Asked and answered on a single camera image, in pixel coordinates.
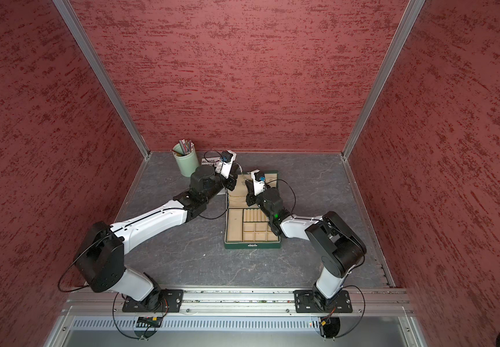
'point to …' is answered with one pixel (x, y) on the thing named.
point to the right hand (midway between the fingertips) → (247, 184)
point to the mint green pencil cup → (186, 164)
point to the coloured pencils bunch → (186, 146)
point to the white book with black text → (210, 161)
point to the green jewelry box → (247, 227)
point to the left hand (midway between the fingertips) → (236, 167)
